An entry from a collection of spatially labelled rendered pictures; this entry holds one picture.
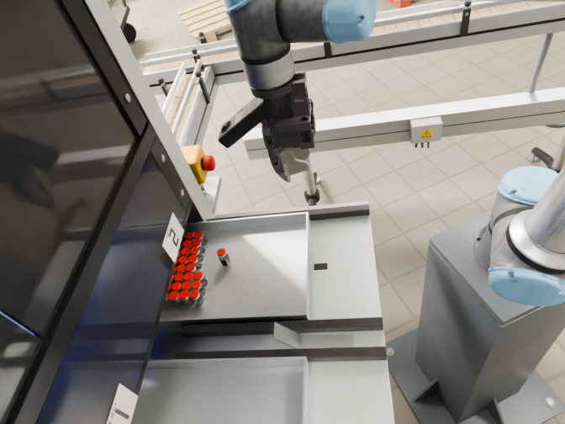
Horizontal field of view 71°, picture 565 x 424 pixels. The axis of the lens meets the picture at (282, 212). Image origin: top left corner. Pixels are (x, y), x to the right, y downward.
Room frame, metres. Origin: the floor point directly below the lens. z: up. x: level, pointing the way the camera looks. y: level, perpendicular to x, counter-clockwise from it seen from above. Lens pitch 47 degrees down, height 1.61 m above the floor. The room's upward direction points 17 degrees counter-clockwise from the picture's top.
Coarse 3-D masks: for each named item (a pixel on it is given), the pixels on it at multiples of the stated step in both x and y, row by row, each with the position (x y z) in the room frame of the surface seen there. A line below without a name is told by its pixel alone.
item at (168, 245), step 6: (174, 216) 0.60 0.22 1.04; (174, 222) 0.59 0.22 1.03; (168, 228) 0.57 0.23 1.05; (174, 228) 0.58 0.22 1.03; (180, 228) 0.60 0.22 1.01; (168, 234) 0.56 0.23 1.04; (180, 234) 0.59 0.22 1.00; (168, 240) 0.55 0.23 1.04; (174, 240) 0.56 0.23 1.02; (180, 240) 0.58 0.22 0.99; (168, 246) 0.54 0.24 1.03; (174, 246) 0.55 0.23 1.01; (168, 252) 0.53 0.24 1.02; (174, 252) 0.54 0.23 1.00; (174, 258) 0.53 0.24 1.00
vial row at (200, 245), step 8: (200, 232) 0.65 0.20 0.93; (200, 240) 0.63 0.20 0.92; (192, 248) 0.61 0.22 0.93; (200, 248) 0.61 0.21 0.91; (192, 256) 0.58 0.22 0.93; (200, 256) 0.59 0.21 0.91; (192, 264) 0.56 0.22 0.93; (200, 264) 0.57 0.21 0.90; (192, 272) 0.55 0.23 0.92; (192, 280) 0.53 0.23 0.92; (184, 288) 0.51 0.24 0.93; (184, 296) 0.48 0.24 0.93; (184, 304) 0.48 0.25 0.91; (192, 304) 0.48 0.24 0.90
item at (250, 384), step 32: (160, 384) 0.34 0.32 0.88; (192, 384) 0.32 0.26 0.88; (224, 384) 0.30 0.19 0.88; (256, 384) 0.28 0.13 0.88; (288, 384) 0.27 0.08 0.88; (160, 416) 0.28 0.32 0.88; (192, 416) 0.26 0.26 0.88; (224, 416) 0.25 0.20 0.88; (256, 416) 0.23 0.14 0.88; (288, 416) 0.22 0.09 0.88
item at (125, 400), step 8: (120, 384) 0.28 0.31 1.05; (120, 392) 0.27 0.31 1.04; (128, 392) 0.28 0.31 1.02; (120, 400) 0.26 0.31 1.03; (128, 400) 0.27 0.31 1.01; (136, 400) 0.27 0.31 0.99; (112, 408) 0.25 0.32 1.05; (120, 408) 0.25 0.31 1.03; (128, 408) 0.26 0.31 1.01; (112, 416) 0.24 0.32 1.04; (120, 416) 0.24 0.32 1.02
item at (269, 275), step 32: (192, 224) 0.70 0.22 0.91; (224, 224) 0.67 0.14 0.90; (256, 224) 0.65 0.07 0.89; (288, 224) 0.63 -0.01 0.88; (256, 256) 0.57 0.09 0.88; (288, 256) 0.54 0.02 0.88; (224, 288) 0.51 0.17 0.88; (256, 288) 0.48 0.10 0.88; (288, 288) 0.46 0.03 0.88; (160, 320) 0.46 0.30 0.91; (192, 320) 0.43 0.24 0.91; (224, 320) 0.42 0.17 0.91; (256, 320) 0.40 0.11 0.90; (288, 320) 0.38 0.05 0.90
